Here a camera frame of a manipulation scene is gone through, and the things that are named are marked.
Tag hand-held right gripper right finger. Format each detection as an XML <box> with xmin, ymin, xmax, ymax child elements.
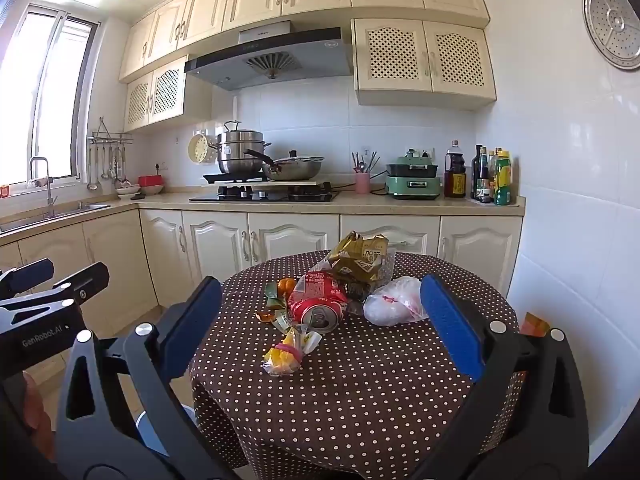
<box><xmin>415</xmin><ymin>274</ymin><xmax>591</xmax><ymax>480</ymax></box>

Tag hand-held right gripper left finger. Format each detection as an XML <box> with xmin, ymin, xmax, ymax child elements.
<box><xmin>56</xmin><ymin>276</ymin><xmax>236</xmax><ymax>480</ymax></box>

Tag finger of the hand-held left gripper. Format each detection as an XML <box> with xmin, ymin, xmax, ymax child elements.
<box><xmin>0</xmin><ymin>258</ymin><xmax>55</xmax><ymax>298</ymax></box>
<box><xmin>0</xmin><ymin>261</ymin><xmax>110</xmax><ymax>326</ymax></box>

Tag white plastic bag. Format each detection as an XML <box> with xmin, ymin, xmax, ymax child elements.
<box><xmin>363</xmin><ymin>276</ymin><xmax>430</xmax><ymax>326</ymax></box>

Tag green candy wrapper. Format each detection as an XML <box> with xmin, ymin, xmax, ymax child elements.
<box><xmin>264</xmin><ymin>282</ymin><xmax>292</xmax><ymax>312</ymax></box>

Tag yellow wrapper with pink band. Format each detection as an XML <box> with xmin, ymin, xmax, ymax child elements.
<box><xmin>262</xmin><ymin>324</ymin><xmax>322</xmax><ymax>377</ymax></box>

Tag gold snack bag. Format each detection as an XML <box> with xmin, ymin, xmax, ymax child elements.
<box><xmin>314</xmin><ymin>231</ymin><xmax>390</xmax><ymax>291</ymax></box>

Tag blue and white bin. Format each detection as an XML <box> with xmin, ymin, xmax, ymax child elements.
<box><xmin>135</xmin><ymin>402</ymin><xmax>198</xmax><ymax>461</ymax></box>

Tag crushed red soda can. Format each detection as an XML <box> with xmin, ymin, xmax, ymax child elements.
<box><xmin>287</xmin><ymin>270</ymin><xmax>349</xmax><ymax>335</ymax></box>

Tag person's left hand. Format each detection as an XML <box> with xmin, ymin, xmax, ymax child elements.
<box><xmin>22</xmin><ymin>372</ymin><xmax>54</xmax><ymax>461</ymax></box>

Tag steel sink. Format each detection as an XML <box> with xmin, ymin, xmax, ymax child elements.
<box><xmin>0</xmin><ymin>202</ymin><xmax>112</xmax><ymax>234</ymax></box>

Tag orange plastic bag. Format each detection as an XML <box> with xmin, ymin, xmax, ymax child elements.
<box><xmin>520</xmin><ymin>312</ymin><xmax>551</xmax><ymax>337</ymax></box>

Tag steel faucet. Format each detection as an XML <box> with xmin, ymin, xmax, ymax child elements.
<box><xmin>28</xmin><ymin>156</ymin><xmax>57</xmax><ymax>219</ymax></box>

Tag hanging kitchen utensils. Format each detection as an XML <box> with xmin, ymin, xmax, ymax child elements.
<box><xmin>87</xmin><ymin>142</ymin><xmax>128</xmax><ymax>191</ymax></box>

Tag beige countertop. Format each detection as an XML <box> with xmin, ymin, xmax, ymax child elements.
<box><xmin>0</xmin><ymin>192</ymin><xmax>527</xmax><ymax>248</ymax></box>

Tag cream lower cabinets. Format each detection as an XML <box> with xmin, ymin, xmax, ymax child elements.
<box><xmin>0</xmin><ymin>207</ymin><xmax>523</xmax><ymax>361</ymax></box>

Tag brown polka dot tablecloth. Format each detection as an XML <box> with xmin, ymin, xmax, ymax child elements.
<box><xmin>189</xmin><ymin>250</ymin><xmax>521</xmax><ymax>480</ymax></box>

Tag black gas stove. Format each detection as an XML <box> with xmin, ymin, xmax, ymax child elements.
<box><xmin>189</xmin><ymin>182</ymin><xmax>341</xmax><ymax>204</ymax></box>

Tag green electric cooker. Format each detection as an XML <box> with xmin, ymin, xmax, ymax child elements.
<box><xmin>385</xmin><ymin>149</ymin><xmax>443</xmax><ymax>200</ymax></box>

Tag large brown sauce bottle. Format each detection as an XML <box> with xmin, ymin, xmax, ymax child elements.
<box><xmin>444</xmin><ymin>140</ymin><xmax>467</xmax><ymax>198</ymax></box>

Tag black induction cooker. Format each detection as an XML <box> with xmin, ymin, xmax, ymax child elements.
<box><xmin>202</xmin><ymin>172</ymin><xmax>266</xmax><ymax>185</ymax></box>

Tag dark glass sauce bottle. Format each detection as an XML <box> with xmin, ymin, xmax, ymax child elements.
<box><xmin>472</xmin><ymin>145</ymin><xmax>492</xmax><ymax>204</ymax></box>

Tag slim clear bottle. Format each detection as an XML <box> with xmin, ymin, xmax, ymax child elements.
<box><xmin>487</xmin><ymin>149</ymin><xmax>501</xmax><ymax>196</ymax></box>

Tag wooden board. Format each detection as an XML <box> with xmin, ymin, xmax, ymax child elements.
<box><xmin>217</xmin><ymin>178</ymin><xmax>333</xmax><ymax>189</ymax></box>

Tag steel steamer pot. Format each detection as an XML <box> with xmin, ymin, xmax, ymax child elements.
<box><xmin>209</xmin><ymin>120</ymin><xmax>272</xmax><ymax>176</ymax></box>

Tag yellow plastic colander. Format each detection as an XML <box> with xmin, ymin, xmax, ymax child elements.
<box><xmin>187</xmin><ymin>134</ymin><xmax>210</xmax><ymax>165</ymax></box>

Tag kitchen window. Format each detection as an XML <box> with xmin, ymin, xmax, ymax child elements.
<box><xmin>0</xmin><ymin>4</ymin><xmax>101</xmax><ymax>186</ymax></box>

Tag bundle of chopsticks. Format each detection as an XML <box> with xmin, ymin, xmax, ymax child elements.
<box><xmin>351</xmin><ymin>150</ymin><xmax>381</xmax><ymax>174</ymax></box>

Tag steel wok with lid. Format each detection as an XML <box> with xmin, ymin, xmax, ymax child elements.
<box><xmin>244</xmin><ymin>149</ymin><xmax>326</xmax><ymax>182</ymax></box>

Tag narrow cream lattice door cabinet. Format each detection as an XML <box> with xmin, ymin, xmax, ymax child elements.
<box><xmin>123</xmin><ymin>55</ymin><xmax>213</xmax><ymax>133</ymax></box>

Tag wide cream lattice door cabinet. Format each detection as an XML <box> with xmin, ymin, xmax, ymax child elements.
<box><xmin>351</xmin><ymin>18</ymin><xmax>497</xmax><ymax>108</ymax></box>

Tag grey range hood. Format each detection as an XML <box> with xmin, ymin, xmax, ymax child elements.
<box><xmin>184</xmin><ymin>21</ymin><xmax>355</xmax><ymax>92</ymax></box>

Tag round steel steamer rack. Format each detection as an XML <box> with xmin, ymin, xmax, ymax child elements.
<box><xmin>582</xmin><ymin>0</ymin><xmax>640</xmax><ymax>71</ymax></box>

